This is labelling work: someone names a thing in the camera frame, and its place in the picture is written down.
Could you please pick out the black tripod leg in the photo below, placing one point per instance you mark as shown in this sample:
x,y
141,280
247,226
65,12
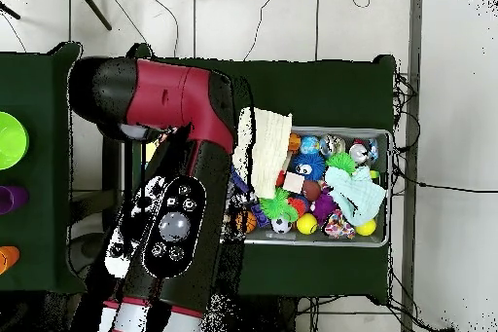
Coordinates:
x,y
9,11
93,7

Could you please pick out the orange basketball toy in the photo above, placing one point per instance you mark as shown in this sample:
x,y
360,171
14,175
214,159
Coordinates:
x,y
251,221

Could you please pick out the lime green bowl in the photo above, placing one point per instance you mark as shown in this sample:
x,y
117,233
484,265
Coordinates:
x,y
11,141

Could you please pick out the shallow mesh bin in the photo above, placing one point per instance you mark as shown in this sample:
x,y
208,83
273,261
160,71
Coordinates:
x,y
311,239

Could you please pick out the green spiky ball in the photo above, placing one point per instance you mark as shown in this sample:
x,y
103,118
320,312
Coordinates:
x,y
341,160

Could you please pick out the cream waffle cloth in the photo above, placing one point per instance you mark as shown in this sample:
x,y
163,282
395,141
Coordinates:
x,y
272,149

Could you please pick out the mint waffle cloth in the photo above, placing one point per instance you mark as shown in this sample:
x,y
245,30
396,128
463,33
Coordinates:
x,y
358,195

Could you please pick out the purple cup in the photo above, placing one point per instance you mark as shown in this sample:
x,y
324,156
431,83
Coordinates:
x,y
11,199

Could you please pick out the dark green side table cloth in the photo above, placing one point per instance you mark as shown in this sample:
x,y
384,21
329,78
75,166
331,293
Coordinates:
x,y
35,75

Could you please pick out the colourful patterned cloth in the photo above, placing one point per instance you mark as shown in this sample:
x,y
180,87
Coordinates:
x,y
338,227

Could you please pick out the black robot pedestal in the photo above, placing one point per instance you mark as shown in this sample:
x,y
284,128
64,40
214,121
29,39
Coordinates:
x,y
268,316

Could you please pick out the blue spiky ball with eyes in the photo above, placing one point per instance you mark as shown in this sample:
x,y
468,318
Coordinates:
x,y
315,160

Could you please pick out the globe print ball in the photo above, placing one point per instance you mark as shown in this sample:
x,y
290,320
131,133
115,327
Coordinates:
x,y
309,145

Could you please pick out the orange cup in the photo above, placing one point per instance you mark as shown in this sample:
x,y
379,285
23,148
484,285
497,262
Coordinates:
x,y
7,260

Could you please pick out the small soccer ball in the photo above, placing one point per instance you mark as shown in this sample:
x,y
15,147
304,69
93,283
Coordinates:
x,y
281,225

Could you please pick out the grey rounded stand base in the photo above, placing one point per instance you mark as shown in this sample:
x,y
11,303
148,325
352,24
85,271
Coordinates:
x,y
81,248

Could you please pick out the yellow ball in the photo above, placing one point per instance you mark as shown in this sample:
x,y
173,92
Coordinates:
x,y
307,224

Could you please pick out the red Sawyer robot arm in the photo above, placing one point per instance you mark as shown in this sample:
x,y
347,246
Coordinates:
x,y
167,94

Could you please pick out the black upright panel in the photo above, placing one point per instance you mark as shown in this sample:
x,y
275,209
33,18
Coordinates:
x,y
111,180

